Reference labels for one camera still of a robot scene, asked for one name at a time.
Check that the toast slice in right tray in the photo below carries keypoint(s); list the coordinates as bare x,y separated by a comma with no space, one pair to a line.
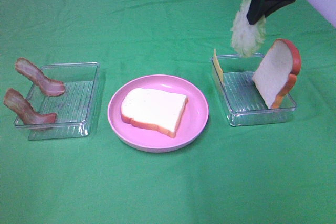
277,72

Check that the pink round plate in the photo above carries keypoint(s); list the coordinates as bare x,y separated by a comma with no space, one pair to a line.
191,126

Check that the clear left plastic tray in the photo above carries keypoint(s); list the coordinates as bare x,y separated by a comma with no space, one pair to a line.
74,109

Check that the yellow cheese slice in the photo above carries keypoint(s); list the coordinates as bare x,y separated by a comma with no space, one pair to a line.
218,67

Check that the bacon strip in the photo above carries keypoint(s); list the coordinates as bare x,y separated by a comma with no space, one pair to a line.
48,87
17,103

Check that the green tablecloth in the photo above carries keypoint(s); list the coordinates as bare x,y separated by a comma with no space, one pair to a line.
278,173

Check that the clear right plastic tray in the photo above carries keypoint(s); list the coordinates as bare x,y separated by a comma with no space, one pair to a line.
240,100

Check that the green lettuce leaf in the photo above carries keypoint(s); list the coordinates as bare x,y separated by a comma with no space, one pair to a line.
246,38

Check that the white toast bread slice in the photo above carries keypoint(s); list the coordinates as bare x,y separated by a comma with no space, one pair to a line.
154,109

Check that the clear plastic tray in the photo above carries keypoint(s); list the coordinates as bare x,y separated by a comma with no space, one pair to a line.
74,109
240,100

